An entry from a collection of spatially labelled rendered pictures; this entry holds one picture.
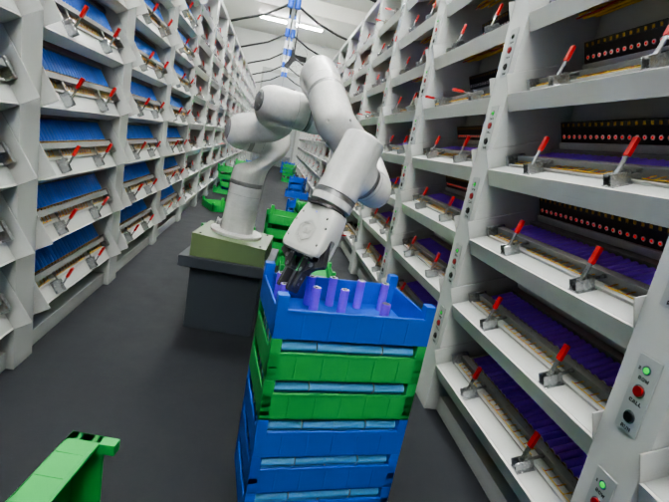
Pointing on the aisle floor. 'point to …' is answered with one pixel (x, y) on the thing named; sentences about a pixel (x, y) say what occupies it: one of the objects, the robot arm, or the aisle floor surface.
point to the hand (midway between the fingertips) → (291, 279)
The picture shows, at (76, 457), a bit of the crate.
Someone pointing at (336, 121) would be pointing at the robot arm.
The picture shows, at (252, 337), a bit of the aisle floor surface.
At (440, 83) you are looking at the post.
